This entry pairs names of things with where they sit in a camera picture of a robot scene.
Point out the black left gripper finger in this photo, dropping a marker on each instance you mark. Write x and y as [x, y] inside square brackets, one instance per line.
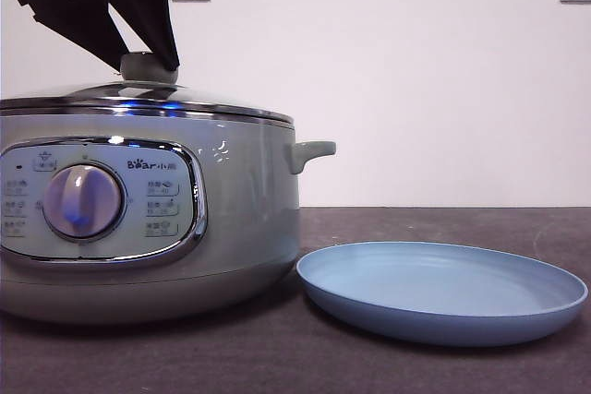
[78, 11]
[150, 6]

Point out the glass lid with green knob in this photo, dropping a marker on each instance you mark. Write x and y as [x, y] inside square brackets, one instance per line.
[141, 73]

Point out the pale green electric steamer pot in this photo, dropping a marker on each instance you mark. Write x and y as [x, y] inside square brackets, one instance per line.
[244, 218]

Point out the blue round plate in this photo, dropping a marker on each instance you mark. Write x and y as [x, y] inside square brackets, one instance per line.
[429, 288]

